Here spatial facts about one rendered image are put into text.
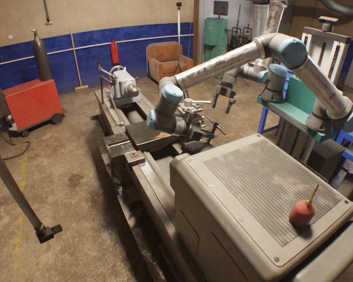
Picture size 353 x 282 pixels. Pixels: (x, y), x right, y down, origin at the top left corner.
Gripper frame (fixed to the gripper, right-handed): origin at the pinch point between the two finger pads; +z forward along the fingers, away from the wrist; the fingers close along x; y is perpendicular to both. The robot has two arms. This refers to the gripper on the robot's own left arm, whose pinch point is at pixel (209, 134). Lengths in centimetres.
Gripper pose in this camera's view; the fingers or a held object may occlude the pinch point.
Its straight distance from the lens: 116.3
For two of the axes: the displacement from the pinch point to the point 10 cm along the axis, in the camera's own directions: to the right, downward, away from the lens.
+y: -3.7, 8.5, 3.8
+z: 8.8, 1.9, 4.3
